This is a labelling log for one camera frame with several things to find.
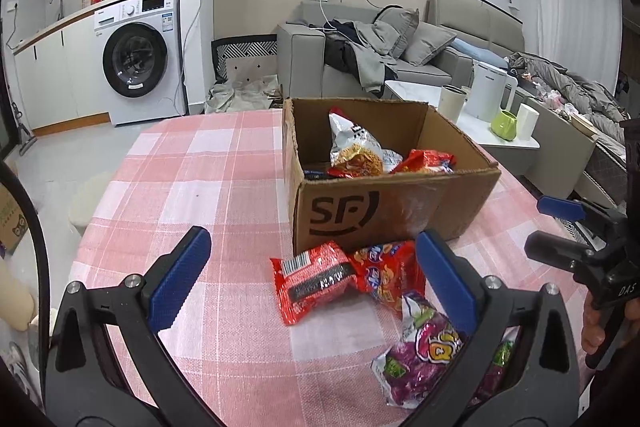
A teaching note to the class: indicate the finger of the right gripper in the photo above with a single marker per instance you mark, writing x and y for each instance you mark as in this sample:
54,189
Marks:
563,209

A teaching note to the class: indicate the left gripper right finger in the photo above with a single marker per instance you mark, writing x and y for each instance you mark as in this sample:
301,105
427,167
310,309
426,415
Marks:
482,309

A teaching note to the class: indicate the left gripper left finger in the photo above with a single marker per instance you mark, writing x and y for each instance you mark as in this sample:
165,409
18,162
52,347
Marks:
140,306

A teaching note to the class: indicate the purple candy bag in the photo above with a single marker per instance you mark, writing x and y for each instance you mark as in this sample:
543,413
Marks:
410,369

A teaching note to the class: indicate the red cone chips bag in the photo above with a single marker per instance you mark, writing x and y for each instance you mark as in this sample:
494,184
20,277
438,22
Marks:
387,272

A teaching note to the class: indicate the red white balloon glue bag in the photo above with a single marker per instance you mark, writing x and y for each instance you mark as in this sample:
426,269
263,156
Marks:
430,162

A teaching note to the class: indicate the red black snack pack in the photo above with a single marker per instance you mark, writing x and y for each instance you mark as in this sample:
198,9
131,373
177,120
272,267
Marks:
311,279

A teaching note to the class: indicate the silver white snack bag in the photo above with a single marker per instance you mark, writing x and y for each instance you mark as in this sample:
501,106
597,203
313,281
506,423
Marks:
355,152

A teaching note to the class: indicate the blue snack pack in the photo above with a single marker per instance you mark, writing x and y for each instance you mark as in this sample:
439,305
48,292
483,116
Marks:
316,172

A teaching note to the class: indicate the person's right hand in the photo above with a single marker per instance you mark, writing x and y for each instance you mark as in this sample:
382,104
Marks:
592,333

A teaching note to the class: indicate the grey sofa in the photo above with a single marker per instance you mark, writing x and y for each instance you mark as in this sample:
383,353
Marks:
581,144

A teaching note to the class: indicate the white paper roll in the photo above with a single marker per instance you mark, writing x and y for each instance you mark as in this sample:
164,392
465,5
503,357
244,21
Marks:
526,121

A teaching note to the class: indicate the green ceramic mug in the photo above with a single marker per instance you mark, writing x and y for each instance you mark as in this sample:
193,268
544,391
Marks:
505,125

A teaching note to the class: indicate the white marble coffee table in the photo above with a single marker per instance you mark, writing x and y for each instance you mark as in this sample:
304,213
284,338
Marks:
480,136

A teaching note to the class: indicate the pink plaid tablecloth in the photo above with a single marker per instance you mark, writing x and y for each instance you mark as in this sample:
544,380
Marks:
224,172

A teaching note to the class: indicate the white electric kettle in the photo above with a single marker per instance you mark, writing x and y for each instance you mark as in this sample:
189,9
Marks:
487,90

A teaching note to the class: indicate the cardboard box on floor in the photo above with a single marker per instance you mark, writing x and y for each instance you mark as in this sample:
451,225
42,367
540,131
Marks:
13,225

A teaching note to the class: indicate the beige tumbler cup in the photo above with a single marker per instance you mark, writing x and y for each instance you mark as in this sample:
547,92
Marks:
451,102

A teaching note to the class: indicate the brown cardboard SF box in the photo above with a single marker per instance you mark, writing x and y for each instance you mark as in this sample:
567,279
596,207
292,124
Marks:
368,210

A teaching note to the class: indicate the grey cushion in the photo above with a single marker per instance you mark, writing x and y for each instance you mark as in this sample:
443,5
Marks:
427,42
405,22

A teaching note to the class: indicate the white kitchen counter cabinets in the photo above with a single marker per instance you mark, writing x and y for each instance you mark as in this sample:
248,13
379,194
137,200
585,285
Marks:
60,76

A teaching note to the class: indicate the beige cloth on floor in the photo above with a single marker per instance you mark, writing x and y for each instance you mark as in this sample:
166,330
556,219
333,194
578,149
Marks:
244,95

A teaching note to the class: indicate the dark clothes on sofa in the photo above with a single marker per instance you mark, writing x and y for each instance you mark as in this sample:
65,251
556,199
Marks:
363,50

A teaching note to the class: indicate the white washing machine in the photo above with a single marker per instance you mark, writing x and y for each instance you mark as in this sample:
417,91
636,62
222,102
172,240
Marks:
140,54

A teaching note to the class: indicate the black patterned chair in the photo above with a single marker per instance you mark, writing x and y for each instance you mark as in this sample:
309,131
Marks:
252,46

